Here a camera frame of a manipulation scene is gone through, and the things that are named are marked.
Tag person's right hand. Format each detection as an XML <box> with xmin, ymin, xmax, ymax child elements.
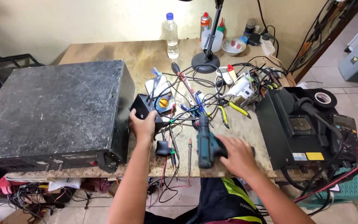
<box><xmin>216</xmin><ymin>135</ymin><xmax>257</xmax><ymax>179</ymax></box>

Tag person's left hand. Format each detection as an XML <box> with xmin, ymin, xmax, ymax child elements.
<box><xmin>129</xmin><ymin>108</ymin><xmax>157</xmax><ymax>144</ymax></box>

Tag teal cordless drill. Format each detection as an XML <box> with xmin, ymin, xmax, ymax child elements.
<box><xmin>196</xmin><ymin>114</ymin><xmax>255</xmax><ymax>169</ymax></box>

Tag small black box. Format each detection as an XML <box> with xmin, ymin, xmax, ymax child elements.
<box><xmin>130</xmin><ymin>93</ymin><xmax>164</xmax><ymax>133</ymax></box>

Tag black test probe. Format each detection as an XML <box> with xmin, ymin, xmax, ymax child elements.
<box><xmin>168</xmin><ymin>126</ymin><xmax>181</xmax><ymax>170</ymax></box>

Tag white glue gun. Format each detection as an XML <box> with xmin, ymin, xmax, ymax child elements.
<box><xmin>220</xmin><ymin>73</ymin><xmax>255</xmax><ymax>100</ymax></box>

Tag black soldering station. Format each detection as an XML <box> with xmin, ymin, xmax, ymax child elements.
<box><xmin>255</xmin><ymin>87</ymin><xmax>344</xmax><ymax>171</ymax></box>

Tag person's black and yellow trousers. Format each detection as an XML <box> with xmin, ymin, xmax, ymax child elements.
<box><xmin>144</xmin><ymin>177</ymin><xmax>268</xmax><ymax>224</ymax></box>

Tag small black plug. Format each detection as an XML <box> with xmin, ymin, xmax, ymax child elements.
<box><xmin>155</xmin><ymin>140</ymin><xmax>171</xmax><ymax>157</ymax></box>

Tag white and red tool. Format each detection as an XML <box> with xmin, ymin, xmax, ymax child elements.
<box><xmin>216</xmin><ymin>64</ymin><xmax>238</xmax><ymax>85</ymax></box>

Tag multimeter with yellow dial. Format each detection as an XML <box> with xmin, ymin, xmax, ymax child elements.
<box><xmin>144</xmin><ymin>75</ymin><xmax>176</xmax><ymax>114</ymax></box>

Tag white bowl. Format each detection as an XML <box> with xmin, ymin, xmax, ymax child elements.
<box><xmin>221</xmin><ymin>38</ymin><xmax>247</xmax><ymax>56</ymax></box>

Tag black desk lamp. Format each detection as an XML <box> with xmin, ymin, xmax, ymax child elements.
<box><xmin>179</xmin><ymin>0</ymin><xmax>225</xmax><ymax>74</ymax></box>

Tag white plastic cup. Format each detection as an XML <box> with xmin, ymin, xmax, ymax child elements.
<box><xmin>201</xmin><ymin>29</ymin><xmax>224</xmax><ymax>53</ymax></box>

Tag black electrical tape roll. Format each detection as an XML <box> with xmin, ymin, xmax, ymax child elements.
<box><xmin>312</xmin><ymin>88</ymin><xmax>337</xmax><ymax>109</ymax></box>

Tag black power adapter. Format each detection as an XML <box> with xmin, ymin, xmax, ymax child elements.
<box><xmin>248</xmin><ymin>33</ymin><xmax>261</xmax><ymax>46</ymax></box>

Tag small dark jar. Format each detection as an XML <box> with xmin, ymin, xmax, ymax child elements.
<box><xmin>244</xmin><ymin>18</ymin><xmax>256</xmax><ymax>38</ymax></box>

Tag black digital multimeter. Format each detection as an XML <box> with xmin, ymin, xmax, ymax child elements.
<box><xmin>333</xmin><ymin>114</ymin><xmax>358</xmax><ymax>162</ymax></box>

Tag clear plastic water bottle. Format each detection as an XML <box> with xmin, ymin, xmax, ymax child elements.
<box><xmin>165</xmin><ymin>12</ymin><xmax>180</xmax><ymax>60</ymax></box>

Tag silver spray can red cap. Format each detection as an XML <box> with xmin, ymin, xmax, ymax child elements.
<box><xmin>200</xmin><ymin>12</ymin><xmax>212</xmax><ymax>41</ymax></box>

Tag teal plastic stool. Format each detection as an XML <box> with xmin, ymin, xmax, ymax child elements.
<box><xmin>257</xmin><ymin>166</ymin><xmax>358</xmax><ymax>209</ymax></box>

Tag large black amplifier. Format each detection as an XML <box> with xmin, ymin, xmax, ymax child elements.
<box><xmin>0</xmin><ymin>60</ymin><xmax>135</xmax><ymax>181</ymax></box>

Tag black metal rack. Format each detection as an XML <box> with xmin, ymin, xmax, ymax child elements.
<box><xmin>0</xmin><ymin>54</ymin><xmax>45</xmax><ymax>94</ymax></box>

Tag yellow handled pliers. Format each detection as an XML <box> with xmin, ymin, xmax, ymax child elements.
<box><xmin>218</xmin><ymin>100</ymin><xmax>230</xmax><ymax>129</ymax></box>

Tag yellow handled cutters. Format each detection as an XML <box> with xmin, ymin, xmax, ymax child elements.
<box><xmin>226</xmin><ymin>100</ymin><xmax>252</xmax><ymax>119</ymax></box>

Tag blue handled screwdriver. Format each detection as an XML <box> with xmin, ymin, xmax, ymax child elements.
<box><xmin>195</xmin><ymin>91</ymin><xmax>212</xmax><ymax>119</ymax></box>

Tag tangle of black cables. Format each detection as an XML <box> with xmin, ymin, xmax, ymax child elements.
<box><xmin>154</xmin><ymin>54</ymin><xmax>288</xmax><ymax>125</ymax></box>

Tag black handled screwdriver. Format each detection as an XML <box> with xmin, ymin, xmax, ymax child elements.
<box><xmin>171</xmin><ymin>62</ymin><xmax>196</xmax><ymax>95</ymax></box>

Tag red cable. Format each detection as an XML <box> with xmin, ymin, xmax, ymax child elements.
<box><xmin>293</xmin><ymin>147</ymin><xmax>358</xmax><ymax>203</ymax></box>

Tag wall rack of cables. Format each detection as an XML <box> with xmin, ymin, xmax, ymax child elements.
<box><xmin>286</xmin><ymin>0</ymin><xmax>358</xmax><ymax>83</ymax></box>

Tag heap of cables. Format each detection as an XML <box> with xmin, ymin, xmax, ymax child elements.
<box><xmin>0</xmin><ymin>182</ymin><xmax>92</xmax><ymax>224</ymax></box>

